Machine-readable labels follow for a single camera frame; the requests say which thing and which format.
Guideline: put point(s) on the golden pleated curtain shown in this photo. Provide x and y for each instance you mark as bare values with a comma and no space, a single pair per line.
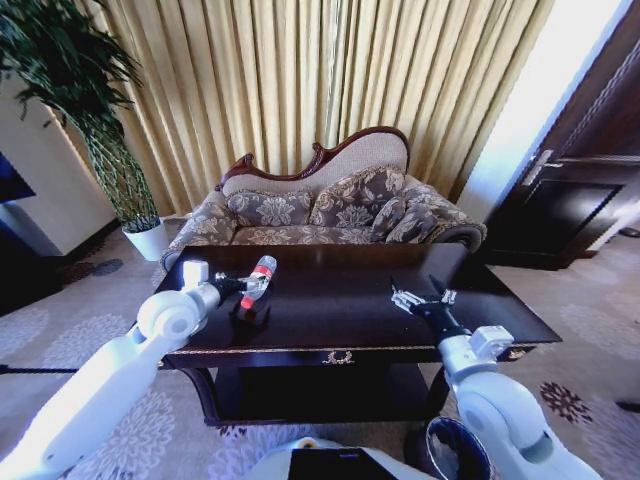
310,90

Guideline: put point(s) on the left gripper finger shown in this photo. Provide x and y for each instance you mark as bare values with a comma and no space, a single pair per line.
235,277
256,294

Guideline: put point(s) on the plump floral sofa cushion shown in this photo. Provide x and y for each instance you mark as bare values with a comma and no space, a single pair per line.
355,200

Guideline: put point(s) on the tall green potted plant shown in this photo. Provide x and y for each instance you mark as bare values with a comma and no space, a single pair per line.
75,95

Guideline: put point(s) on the wide floral sofa cushion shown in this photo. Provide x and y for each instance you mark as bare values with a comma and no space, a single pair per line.
270,210

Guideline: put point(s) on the dark wooden door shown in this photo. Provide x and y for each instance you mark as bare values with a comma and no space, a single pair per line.
570,175

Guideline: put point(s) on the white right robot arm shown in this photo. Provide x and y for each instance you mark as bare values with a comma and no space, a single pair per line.
505,410

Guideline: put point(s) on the white robot front shell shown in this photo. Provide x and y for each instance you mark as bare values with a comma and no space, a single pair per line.
325,457

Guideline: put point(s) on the floral sofa with wooden frame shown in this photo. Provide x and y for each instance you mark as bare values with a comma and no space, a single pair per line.
310,220

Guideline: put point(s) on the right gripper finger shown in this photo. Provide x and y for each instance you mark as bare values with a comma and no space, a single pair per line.
445,296
406,299

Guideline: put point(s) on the dark wooden coffee table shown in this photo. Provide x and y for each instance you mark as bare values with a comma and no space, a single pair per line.
350,300

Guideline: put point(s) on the white plant pot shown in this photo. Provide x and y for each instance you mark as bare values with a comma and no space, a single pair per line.
147,240

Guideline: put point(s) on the clear bottle with red cap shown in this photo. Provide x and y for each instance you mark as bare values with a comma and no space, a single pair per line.
260,279

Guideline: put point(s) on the dark shiny trash bin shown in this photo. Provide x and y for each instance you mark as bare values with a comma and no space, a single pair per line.
452,447

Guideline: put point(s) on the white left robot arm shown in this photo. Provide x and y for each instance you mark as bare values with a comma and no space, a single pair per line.
95,380

